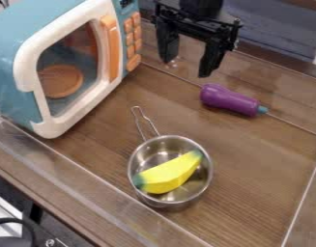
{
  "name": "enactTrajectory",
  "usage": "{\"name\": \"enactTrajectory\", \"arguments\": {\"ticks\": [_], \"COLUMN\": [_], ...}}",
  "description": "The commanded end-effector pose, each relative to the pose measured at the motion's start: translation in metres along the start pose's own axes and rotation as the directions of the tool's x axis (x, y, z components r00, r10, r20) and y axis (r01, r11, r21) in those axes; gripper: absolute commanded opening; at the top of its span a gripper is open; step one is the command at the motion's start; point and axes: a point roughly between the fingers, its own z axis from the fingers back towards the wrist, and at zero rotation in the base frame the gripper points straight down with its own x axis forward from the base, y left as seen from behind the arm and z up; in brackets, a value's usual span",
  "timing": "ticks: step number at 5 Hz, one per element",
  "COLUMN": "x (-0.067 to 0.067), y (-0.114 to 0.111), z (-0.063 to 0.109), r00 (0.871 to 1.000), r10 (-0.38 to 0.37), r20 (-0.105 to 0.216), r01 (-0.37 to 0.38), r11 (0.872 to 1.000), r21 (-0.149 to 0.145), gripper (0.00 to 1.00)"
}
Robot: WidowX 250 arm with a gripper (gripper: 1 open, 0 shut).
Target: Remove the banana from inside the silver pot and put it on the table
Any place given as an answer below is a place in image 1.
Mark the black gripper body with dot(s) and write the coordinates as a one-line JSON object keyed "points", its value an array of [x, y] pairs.
{"points": [[200, 19]]}

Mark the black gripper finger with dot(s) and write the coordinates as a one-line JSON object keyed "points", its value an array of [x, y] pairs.
{"points": [[213, 57], [168, 38]]}

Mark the yellow toy banana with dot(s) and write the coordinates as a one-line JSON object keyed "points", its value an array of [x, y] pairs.
{"points": [[168, 175]]}

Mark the silver metal pot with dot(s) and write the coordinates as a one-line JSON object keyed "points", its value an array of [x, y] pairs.
{"points": [[160, 148]]}

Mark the purple toy eggplant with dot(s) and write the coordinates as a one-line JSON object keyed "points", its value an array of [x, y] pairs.
{"points": [[218, 96]]}

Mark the blue toy microwave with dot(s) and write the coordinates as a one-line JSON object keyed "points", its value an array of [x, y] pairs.
{"points": [[66, 52]]}

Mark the clear acrylic barrier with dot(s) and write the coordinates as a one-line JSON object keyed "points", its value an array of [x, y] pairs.
{"points": [[99, 211]]}

